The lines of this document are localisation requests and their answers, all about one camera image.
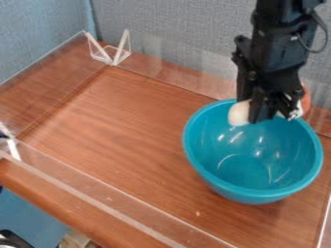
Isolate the white mushroom with red cap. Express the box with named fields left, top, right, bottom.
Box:
left=227, top=83, right=311, bottom=127

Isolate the clear acrylic back barrier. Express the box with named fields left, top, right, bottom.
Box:
left=92, top=28, right=331, bottom=137

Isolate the blue plastic bowl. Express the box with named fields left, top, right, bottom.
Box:
left=183, top=99, right=323, bottom=204

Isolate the clear acrylic front barrier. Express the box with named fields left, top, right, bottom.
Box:
left=0, top=123, right=237, bottom=248

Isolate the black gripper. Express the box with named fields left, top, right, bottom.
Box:
left=231, top=0, right=326, bottom=124

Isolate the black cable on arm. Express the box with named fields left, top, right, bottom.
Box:
left=294, top=9, right=331, bottom=54

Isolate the clear acrylic barrier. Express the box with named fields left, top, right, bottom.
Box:
left=0, top=123, right=237, bottom=248
left=92, top=28, right=331, bottom=137

